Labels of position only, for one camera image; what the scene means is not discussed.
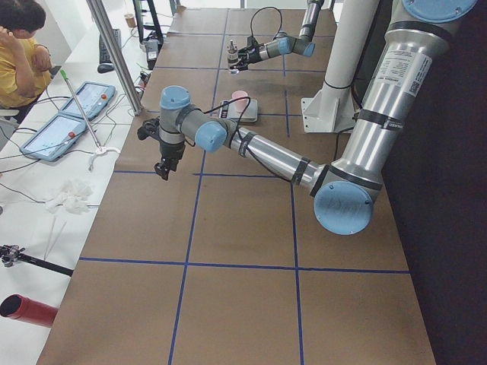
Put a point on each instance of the metal rod green tip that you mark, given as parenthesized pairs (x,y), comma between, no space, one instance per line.
(80,107)

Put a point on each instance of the red cylinder tube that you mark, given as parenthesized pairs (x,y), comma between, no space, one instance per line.
(27,310)

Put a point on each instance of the teach pendant tablet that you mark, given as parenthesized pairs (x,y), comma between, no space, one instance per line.
(53,140)
(93,97)

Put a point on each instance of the aluminium frame post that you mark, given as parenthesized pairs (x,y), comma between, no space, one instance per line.
(102,21)

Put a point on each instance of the far teach pendant tablet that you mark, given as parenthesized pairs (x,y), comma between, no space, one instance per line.
(93,97)

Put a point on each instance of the near teach pendant tablet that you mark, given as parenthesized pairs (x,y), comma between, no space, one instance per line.
(53,140)

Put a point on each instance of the glass sauce bottle metal spout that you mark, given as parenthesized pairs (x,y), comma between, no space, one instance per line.
(232,55)

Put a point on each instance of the silver digital kitchen scale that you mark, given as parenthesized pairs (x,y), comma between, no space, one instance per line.
(230,111)

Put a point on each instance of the black tripod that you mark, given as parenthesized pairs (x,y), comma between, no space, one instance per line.
(12,254)

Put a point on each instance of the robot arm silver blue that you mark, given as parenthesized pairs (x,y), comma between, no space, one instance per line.
(344,191)
(281,44)

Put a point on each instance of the crumpled white tissue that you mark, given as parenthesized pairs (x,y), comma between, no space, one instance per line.
(72,196)

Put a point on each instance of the black computer mouse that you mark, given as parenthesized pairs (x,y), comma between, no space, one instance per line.
(103,68)

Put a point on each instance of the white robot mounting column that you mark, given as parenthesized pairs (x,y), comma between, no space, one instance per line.
(331,109)

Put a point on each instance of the pink cup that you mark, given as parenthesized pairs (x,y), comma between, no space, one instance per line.
(239,98)

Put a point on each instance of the person in yellow shirt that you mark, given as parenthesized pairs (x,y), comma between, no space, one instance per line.
(25,64)

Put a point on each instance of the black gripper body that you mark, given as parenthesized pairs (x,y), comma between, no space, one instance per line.
(251,52)
(170,150)

